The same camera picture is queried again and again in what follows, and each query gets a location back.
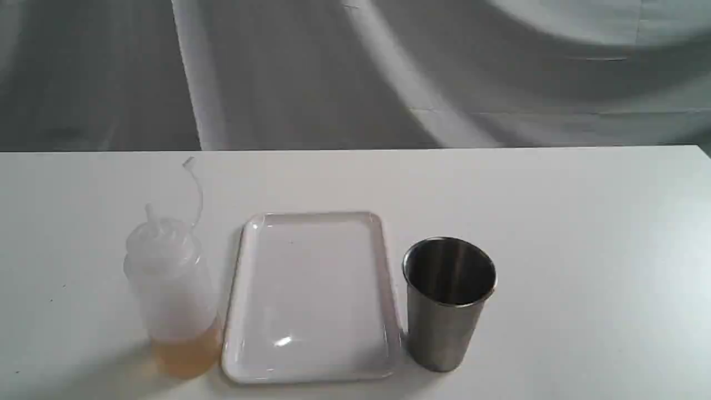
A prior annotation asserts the translucent plastic squeeze bottle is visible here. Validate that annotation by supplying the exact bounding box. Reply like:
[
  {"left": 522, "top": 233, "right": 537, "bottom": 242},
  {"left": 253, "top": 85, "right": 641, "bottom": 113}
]
[{"left": 123, "top": 157, "right": 223, "bottom": 379}]

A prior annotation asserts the stainless steel cup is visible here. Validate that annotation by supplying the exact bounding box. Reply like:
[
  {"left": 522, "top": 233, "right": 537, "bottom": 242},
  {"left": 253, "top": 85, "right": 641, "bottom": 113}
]
[{"left": 402, "top": 237, "right": 497, "bottom": 373}]

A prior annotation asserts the white rectangular plastic tray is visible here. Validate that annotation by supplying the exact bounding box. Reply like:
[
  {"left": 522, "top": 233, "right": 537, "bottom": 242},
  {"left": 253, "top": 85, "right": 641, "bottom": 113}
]
[{"left": 222, "top": 211, "right": 402, "bottom": 384}]

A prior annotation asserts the grey fabric backdrop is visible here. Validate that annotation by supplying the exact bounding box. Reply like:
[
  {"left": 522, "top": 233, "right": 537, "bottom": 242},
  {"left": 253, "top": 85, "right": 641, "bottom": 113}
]
[{"left": 1, "top": 1, "right": 709, "bottom": 153}]

